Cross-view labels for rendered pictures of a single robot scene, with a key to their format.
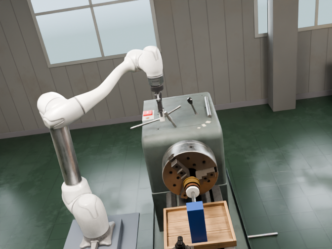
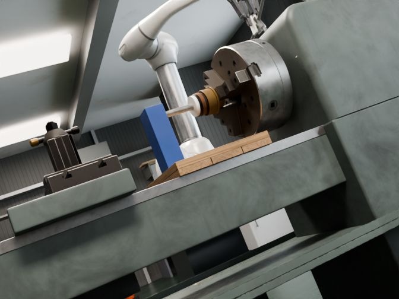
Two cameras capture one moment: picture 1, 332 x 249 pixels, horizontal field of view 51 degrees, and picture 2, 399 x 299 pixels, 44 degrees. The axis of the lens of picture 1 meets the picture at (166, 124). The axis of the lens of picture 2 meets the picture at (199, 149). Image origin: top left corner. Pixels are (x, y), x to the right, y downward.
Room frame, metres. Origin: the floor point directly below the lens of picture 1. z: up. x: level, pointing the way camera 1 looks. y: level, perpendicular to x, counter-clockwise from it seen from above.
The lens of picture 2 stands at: (0.72, -1.46, 0.74)
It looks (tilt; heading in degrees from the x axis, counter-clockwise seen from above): 7 degrees up; 64
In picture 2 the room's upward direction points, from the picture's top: 22 degrees counter-clockwise
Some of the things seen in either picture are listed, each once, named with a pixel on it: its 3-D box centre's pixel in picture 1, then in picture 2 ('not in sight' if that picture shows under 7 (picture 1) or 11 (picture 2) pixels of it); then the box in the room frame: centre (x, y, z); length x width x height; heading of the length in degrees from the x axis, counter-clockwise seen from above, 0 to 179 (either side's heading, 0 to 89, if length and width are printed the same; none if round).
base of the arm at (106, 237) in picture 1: (96, 234); not in sight; (1.52, 0.50, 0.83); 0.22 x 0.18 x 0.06; 176
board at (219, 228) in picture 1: (197, 226); (204, 166); (1.39, -0.08, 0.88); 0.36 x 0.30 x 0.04; 87
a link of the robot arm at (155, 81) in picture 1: (155, 79); not in sight; (1.86, 0.02, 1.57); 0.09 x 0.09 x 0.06
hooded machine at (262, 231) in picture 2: not in sight; (251, 199); (4.30, 4.89, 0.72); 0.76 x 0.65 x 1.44; 86
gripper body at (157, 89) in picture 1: (157, 91); not in sight; (1.86, 0.02, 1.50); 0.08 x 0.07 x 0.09; 177
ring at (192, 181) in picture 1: (191, 186); (208, 101); (1.49, -0.08, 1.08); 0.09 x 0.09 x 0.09; 87
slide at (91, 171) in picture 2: not in sight; (78, 190); (1.01, -0.04, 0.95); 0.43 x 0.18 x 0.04; 87
